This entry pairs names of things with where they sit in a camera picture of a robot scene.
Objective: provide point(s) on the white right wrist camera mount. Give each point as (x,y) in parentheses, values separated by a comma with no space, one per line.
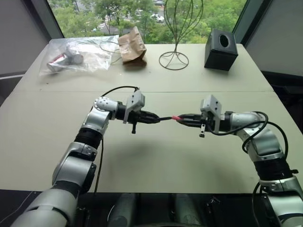
(213,103)

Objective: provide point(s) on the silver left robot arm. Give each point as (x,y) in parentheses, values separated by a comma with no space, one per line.
(92,119)

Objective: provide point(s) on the dark rounded shape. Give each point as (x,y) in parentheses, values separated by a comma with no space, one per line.
(124,210)

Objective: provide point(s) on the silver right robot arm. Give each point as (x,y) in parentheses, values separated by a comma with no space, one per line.
(267,142)

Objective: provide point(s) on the black tissue box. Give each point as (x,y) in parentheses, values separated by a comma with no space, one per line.
(219,53)

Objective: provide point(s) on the clear plastic bag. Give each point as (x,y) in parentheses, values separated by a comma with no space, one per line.
(94,55)

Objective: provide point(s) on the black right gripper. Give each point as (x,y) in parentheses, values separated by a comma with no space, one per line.
(205,123)

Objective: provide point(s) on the red marker cap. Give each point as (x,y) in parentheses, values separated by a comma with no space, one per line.
(175,117)

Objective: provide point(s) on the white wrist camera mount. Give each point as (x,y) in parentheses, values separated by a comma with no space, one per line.
(213,103)
(136,98)

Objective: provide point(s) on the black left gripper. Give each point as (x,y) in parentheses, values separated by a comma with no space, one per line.
(138,117)

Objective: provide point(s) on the crushed red silver can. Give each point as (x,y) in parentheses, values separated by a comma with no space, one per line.
(56,63)

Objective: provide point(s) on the white car outside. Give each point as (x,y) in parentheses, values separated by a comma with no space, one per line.
(157,18)

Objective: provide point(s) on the black marker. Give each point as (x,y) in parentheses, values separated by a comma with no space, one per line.
(166,118)

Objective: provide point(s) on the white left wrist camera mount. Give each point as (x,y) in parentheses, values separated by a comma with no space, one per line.
(136,98)

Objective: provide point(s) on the brown paper bag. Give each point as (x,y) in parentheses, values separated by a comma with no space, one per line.
(132,46)

